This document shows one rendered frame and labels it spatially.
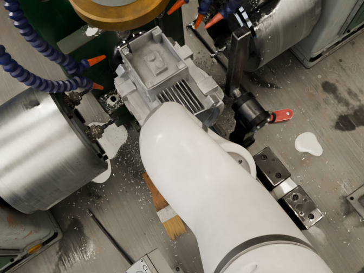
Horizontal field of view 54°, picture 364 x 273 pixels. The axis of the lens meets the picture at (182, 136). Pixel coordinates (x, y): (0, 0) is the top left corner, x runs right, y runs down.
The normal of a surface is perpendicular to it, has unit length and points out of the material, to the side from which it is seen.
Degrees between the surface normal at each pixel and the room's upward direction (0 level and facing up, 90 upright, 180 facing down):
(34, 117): 2
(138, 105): 0
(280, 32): 62
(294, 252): 58
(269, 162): 0
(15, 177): 35
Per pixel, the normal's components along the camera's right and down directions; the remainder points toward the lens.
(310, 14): 0.49, 0.58
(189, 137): -0.23, -0.55
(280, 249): -0.03, -0.96
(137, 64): -0.06, -0.30
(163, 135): -0.51, -0.45
